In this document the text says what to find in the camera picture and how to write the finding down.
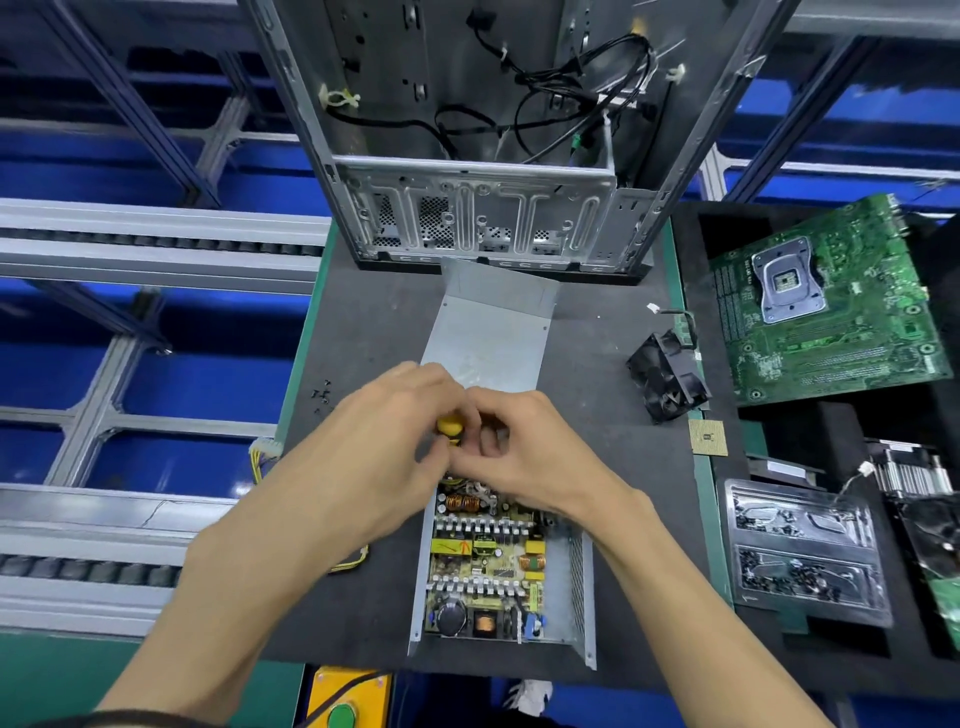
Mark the person's right hand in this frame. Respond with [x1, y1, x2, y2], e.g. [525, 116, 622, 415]
[450, 387, 662, 549]

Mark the person's left hand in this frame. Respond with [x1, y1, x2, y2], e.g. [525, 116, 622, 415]
[247, 360, 482, 579]

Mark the power supply metal base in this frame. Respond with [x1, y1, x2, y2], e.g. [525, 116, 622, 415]
[408, 477, 599, 672]

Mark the person's left forearm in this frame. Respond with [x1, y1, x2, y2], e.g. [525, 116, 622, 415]
[90, 517, 347, 728]

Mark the person's right forearm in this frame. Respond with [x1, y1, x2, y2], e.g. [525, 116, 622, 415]
[592, 502, 834, 728]

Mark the grey power supply cover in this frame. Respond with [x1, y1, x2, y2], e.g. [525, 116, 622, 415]
[420, 258, 560, 395]

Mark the person's right shoe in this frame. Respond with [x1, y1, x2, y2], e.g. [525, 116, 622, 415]
[510, 679, 557, 719]

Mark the black foam work mat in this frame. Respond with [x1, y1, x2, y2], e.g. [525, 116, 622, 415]
[262, 225, 737, 692]

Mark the black cooling fan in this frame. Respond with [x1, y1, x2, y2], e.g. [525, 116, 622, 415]
[625, 327, 711, 425]

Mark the small square processor chip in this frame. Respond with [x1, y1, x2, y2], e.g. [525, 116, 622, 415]
[687, 417, 731, 459]

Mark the yellow button box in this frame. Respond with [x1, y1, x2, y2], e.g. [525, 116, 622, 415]
[300, 664, 395, 728]

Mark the silver computer tower chassis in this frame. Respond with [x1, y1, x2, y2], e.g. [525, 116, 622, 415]
[240, 0, 797, 284]

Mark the clear plastic screw tray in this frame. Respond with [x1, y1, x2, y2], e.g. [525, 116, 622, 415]
[720, 477, 894, 632]

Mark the black foam parts tray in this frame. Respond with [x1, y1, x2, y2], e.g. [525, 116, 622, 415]
[667, 195, 960, 707]

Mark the green motherboard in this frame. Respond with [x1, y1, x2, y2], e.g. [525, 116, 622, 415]
[708, 192, 954, 407]

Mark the silver heatsink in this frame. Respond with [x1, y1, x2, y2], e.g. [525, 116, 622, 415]
[867, 438, 954, 497]

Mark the black hard disk drive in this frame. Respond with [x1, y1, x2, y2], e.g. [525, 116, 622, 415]
[900, 492, 960, 654]

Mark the thin black cable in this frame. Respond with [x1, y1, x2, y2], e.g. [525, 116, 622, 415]
[30, 675, 384, 728]

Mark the aluminium conveyor frame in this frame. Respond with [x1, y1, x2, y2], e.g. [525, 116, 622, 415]
[0, 0, 960, 639]

